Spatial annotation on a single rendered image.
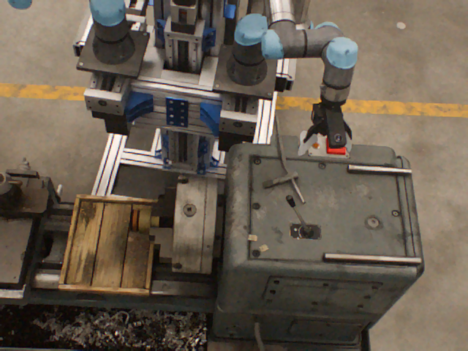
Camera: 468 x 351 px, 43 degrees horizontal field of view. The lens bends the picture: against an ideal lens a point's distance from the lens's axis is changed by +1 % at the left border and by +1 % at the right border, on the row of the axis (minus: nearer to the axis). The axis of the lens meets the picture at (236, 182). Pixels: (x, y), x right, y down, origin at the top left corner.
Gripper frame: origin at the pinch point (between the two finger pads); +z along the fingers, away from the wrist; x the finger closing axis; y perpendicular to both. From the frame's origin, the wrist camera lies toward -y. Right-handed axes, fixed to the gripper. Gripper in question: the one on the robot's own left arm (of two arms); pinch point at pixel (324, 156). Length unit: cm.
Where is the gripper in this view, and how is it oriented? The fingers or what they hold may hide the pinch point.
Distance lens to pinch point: 170.3
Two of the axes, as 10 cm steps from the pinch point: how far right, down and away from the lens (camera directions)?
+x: -9.9, 0.7, -1.5
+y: -1.6, -6.9, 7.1
